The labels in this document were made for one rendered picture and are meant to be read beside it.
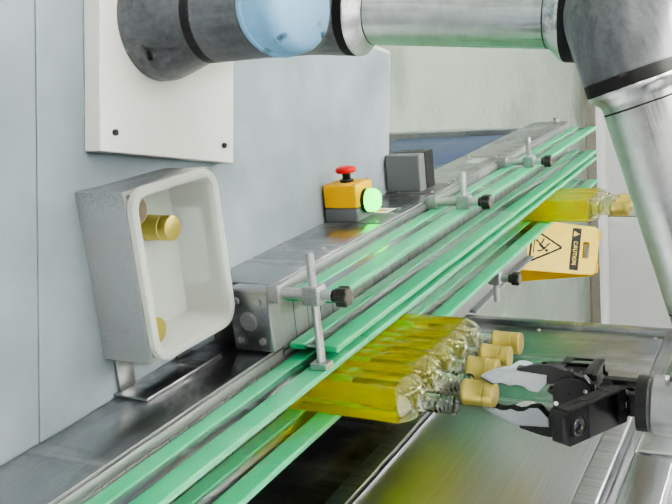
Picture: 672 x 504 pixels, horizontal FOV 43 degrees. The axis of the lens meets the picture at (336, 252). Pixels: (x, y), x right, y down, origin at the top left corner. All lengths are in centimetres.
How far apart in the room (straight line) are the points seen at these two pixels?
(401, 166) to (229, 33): 82
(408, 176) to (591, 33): 95
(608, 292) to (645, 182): 651
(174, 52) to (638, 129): 57
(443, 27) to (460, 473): 61
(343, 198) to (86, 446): 73
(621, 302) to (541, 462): 618
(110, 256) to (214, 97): 32
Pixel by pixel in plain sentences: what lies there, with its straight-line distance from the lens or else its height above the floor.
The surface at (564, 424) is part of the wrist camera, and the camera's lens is 105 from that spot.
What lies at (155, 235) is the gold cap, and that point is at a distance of 113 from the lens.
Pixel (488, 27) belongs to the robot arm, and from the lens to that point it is 106.
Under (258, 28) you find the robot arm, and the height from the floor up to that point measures 97.
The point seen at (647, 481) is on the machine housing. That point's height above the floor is 137.
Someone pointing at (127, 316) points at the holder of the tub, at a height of 80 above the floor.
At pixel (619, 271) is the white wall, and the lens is 734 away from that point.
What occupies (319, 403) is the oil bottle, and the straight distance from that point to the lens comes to 122.
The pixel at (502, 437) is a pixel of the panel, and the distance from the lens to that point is 134.
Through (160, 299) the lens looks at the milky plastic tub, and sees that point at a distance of 118.
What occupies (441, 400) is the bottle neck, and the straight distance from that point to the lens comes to 115.
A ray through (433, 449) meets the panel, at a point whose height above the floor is 106.
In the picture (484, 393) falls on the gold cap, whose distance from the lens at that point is 115.
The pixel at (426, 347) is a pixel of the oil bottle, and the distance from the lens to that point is 127.
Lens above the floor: 154
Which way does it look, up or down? 29 degrees down
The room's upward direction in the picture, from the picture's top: 92 degrees clockwise
